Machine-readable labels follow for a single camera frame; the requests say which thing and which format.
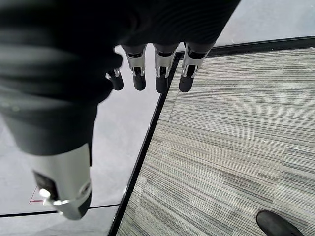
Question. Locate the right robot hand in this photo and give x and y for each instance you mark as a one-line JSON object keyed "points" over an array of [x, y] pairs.
{"points": [[61, 73]]}

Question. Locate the black floor edge strip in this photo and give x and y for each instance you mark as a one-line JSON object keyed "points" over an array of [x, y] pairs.
{"points": [[150, 127]]}

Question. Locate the robot dark foot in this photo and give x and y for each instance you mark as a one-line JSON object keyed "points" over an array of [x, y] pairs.
{"points": [[278, 225]]}

